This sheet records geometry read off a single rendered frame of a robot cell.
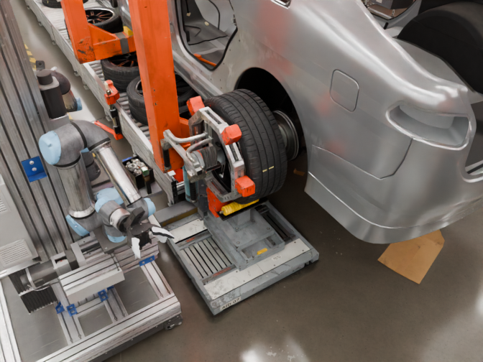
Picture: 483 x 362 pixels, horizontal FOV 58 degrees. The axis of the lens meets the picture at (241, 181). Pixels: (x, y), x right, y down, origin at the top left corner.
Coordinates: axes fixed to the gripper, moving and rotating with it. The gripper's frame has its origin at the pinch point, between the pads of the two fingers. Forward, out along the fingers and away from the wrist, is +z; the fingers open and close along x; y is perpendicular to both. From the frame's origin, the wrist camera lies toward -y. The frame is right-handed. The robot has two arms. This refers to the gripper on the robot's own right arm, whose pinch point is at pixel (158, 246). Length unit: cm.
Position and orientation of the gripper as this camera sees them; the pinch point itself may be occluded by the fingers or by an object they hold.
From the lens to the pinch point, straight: 157.5
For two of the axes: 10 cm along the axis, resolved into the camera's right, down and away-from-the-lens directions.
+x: -6.8, 3.7, -6.4
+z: 7.3, 4.5, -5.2
